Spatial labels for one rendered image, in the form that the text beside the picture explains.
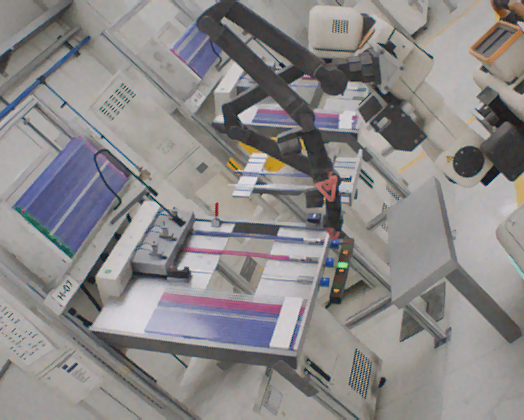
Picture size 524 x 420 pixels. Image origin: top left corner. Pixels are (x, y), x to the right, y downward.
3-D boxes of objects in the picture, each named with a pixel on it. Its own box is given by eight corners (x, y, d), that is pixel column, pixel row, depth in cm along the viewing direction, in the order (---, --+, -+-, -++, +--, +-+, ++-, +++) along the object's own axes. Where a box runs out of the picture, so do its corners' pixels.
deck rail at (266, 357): (298, 365, 227) (297, 351, 223) (297, 370, 225) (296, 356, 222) (93, 338, 244) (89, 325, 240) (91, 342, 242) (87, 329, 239)
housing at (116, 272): (168, 230, 296) (163, 201, 288) (123, 309, 257) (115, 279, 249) (150, 228, 298) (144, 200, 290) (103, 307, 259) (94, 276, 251)
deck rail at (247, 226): (333, 238, 281) (332, 225, 277) (332, 241, 279) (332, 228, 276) (160, 224, 298) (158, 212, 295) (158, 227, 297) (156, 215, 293)
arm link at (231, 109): (210, 109, 244) (212, 105, 254) (231, 143, 248) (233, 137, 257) (325, 41, 237) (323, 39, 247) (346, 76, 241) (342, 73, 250)
